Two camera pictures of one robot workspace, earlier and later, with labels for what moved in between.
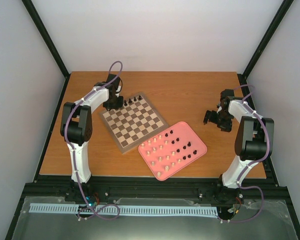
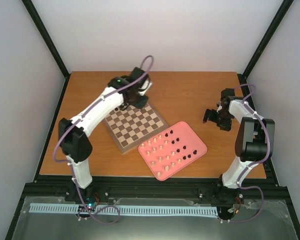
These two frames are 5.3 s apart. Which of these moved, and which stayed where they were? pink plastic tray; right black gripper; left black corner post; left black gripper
Moved: left black gripper
Stayed: pink plastic tray; left black corner post; right black gripper
